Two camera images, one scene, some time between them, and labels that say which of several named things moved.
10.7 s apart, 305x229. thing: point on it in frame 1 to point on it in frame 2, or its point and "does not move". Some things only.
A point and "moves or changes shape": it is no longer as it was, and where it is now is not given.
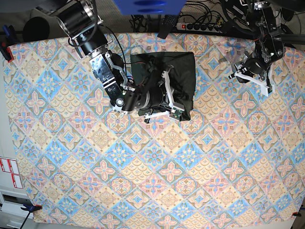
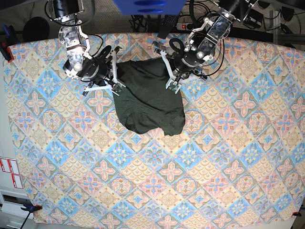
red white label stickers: [10, 166] does not move
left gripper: [153, 96] to [96, 68]
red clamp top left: [7, 40] does not move
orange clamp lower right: [295, 213] does not move
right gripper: [252, 67] to [184, 63]
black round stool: [35, 28] does not move
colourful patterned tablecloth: [240, 158] does not move
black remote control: [168, 22] does not move
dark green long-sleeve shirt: [181, 79] moves or changes shape
